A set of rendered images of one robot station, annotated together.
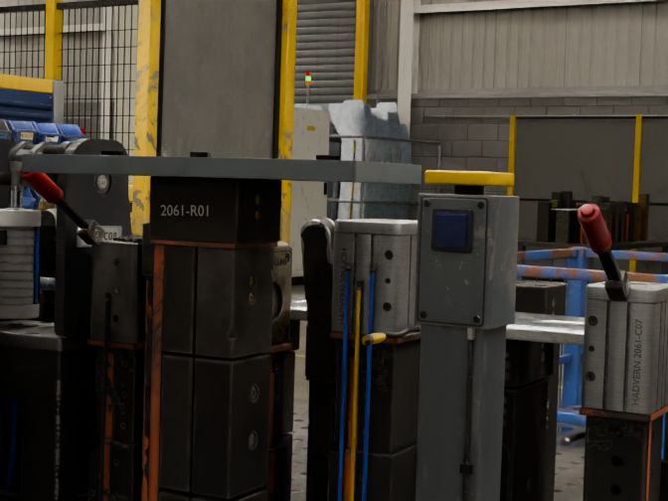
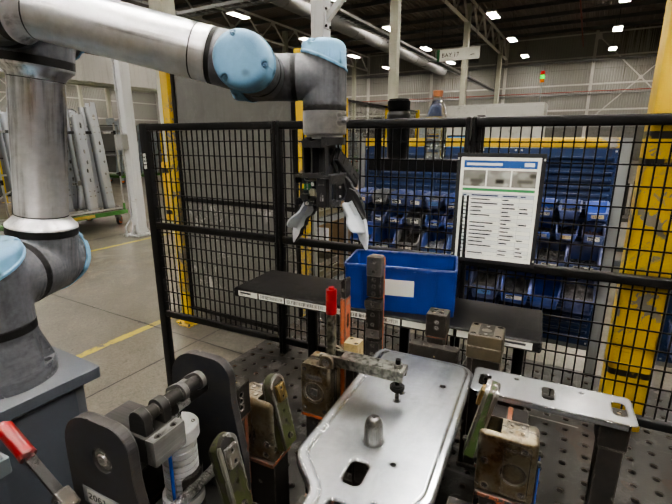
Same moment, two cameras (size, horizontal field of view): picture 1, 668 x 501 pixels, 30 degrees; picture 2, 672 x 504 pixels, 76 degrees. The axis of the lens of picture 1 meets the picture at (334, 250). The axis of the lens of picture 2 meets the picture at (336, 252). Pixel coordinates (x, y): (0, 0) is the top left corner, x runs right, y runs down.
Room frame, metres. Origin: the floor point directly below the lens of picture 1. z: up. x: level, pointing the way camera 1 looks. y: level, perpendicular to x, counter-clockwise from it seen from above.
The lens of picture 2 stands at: (1.67, -0.15, 1.49)
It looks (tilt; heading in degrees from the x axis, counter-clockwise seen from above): 15 degrees down; 88
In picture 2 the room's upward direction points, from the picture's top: straight up
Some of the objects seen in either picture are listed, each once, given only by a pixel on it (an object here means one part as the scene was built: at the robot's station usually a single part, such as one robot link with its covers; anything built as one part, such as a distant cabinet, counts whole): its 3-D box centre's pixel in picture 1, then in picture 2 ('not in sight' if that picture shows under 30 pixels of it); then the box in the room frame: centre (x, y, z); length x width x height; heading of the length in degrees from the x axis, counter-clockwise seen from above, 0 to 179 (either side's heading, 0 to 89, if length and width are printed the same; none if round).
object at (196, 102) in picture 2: not in sight; (237, 210); (1.10, 2.90, 1.00); 1.34 x 0.14 x 2.00; 148
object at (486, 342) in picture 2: not in sight; (480, 397); (2.06, 0.75, 0.88); 0.08 x 0.08 x 0.36; 62
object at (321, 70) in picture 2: not in sight; (322, 76); (1.68, 0.62, 1.59); 0.09 x 0.08 x 0.11; 177
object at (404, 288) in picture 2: not in sight; (401, 280); (1.91, 1.01, 1.10); 0.30 x 0.17 x 0.13; 162
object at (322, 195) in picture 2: not in sight; (323, 172); (1.68, 0.61, 1.43); 0.09 x 0.08 x 0.12; 62
